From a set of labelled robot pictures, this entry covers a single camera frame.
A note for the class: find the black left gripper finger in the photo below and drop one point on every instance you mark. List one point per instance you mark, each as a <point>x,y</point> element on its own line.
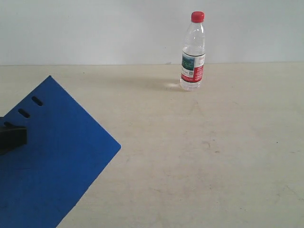
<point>12,137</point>

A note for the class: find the blue ring binder notebook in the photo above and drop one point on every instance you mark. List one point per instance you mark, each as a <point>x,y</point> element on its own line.
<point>66,150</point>

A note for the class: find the clear plastic water bottle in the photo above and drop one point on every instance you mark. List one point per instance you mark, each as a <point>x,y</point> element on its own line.
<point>193,53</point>

